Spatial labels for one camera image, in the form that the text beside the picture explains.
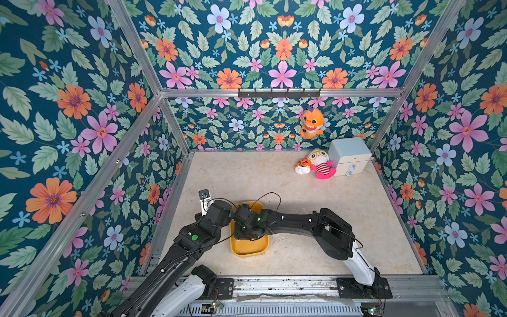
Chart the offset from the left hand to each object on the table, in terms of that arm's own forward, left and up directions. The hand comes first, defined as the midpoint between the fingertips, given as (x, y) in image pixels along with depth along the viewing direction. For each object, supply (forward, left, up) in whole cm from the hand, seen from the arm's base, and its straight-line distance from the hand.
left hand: (222, 210), depth 76 cm
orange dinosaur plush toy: (+40, -44, +9) cm, 60 cm away
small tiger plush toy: (+28, -39, -12) cm, 50 cm away
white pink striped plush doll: (+33, -49, -11) cm, 60 cm away
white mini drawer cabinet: (+27, -62, -4) cm, 68 cm away
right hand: (-5, -3, -15) cm, 16 cm away
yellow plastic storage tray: (-10, -6, -16) cm, 20 cm away
